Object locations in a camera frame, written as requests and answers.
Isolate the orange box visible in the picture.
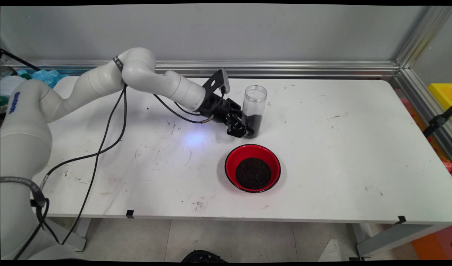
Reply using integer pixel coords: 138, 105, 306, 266
411, 225, 452, 260

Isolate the blue plastic bag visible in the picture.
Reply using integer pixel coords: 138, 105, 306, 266
17, 69, 69, 89

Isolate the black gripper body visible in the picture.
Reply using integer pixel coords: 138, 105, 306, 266
198, 92, 232, 124

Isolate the thin black cable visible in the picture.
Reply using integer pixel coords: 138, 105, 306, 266
0, 49, 41, 71

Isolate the aluminium frame post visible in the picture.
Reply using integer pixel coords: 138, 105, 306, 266
395, 6, 452, 71

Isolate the yellow box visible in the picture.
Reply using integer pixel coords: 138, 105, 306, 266
428, 83, 452, 110

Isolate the clear jar with black seeds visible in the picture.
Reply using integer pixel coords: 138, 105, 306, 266
241, 85, 268, 139

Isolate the black clamp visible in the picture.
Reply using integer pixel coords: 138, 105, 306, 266
423, 106, 452, 138

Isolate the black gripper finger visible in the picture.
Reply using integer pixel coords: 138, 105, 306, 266
227, 97, 244, 117
226, 116, 255, 139

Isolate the white table leg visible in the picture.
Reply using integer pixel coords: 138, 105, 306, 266
61, 218, 91, 252
353, 223, 452, 257

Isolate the red bowl with black rim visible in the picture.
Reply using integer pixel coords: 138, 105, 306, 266
225, 144, 281, 193

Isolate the black round floor object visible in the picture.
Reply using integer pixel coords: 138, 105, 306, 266
181, 250, 228, 263

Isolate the black seeds pile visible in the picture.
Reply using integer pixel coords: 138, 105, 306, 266
235, 157, 272, 190

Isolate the aluminium frame rail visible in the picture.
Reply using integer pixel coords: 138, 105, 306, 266
2, 60, 400, 79
390, 68, 452, 160

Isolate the white plastic container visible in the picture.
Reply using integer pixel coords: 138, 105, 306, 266
0, 76, 27, 97

